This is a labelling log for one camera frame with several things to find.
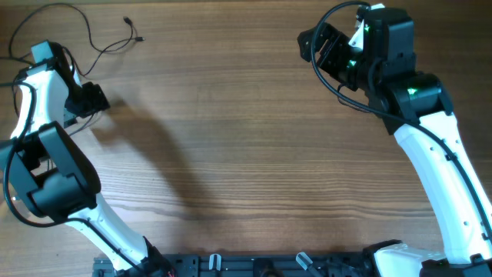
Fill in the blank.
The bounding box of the black USB cable bundle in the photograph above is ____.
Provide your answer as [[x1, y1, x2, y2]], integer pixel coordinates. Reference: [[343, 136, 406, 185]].
[[67, 111, 105, 138]]

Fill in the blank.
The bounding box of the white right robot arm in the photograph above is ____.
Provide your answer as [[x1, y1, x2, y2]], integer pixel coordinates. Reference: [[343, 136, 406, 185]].
[[298, 1, 491, 276]]

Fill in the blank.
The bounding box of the separated black USB cable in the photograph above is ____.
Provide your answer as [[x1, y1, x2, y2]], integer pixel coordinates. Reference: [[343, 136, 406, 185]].
[[8, 2, 146, 78]]

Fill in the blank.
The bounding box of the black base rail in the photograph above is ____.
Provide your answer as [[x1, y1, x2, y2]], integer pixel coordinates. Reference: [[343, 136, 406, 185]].
[[91, 252, 435, 277]]

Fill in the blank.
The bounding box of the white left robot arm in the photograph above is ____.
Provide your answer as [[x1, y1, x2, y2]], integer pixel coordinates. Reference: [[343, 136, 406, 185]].
[[1, 41, 175, 276]]

